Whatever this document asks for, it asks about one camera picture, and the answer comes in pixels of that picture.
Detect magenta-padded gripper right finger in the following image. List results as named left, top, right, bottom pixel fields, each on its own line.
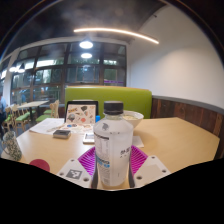
left=128, top=144, right=172, bottom=189

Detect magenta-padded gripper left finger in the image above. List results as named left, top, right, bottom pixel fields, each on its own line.
left=56, top=146, right=99, bottom=189

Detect clear black-capped drink bottle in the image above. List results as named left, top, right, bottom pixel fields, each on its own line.
left=93, top=100, right=135, bottom=188

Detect white card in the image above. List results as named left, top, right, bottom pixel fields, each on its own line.
left=132, top=135, right=145, bottom=149

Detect flat round red coaster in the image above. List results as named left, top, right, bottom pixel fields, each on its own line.
left=29, top=158, right=51, bottom=173

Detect small dark box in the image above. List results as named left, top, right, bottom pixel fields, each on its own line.
left=52, top=129, right=72, bottom=140

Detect white paper sheets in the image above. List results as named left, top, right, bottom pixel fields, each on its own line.
left=29, top=117, right=66, bottom=136

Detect white bowl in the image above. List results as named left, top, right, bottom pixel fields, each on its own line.
left=121, top=110, right=145, bottom=130

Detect green-white patterned mug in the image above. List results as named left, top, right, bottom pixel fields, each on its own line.
left=1, top=130, right=23, bottom=162

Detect green-seated wooden chairs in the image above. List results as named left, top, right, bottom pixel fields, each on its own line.
left=1, top=99, right=60, bottom=133

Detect green upholstered bench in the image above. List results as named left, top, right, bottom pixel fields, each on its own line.
left=64, top=85, right=153, bottom=120

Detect wooden dining table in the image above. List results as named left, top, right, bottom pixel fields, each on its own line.
left=16, top=100, right=50, bottom=118

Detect round ceiling lamp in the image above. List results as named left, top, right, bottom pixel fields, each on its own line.
left=79, top=40, right=94, bottom=50
left=80, top=52, right=93, bottom=60

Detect curved linear ceiling light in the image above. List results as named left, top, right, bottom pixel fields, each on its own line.
left=73, top=27, right=160, bottom=45

